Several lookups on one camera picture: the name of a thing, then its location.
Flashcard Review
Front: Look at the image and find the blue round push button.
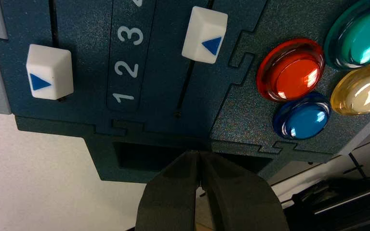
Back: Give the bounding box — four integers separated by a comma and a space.
272, 92, 332, 140

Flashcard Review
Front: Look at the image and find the red round push button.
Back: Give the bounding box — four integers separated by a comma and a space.
256, 38, 325, 103

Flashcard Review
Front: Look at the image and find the yellow round push button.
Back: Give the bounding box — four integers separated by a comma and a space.
330, 60, 370, 116

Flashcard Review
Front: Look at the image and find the dark blue grey control box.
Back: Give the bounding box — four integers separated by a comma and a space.
0, 0, 370, 184

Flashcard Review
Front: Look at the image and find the white slider knob blue triangle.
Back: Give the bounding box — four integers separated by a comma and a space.
26, 44, 75, 101
181, 6, 229, 64

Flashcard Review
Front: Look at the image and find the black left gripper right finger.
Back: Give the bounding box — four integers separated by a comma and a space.
200, 152, 290, 231

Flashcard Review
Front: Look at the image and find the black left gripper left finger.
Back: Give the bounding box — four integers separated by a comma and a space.
135, 151, 201, 231

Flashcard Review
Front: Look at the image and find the teal round push button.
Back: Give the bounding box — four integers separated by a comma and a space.
324, 0, 370, 70

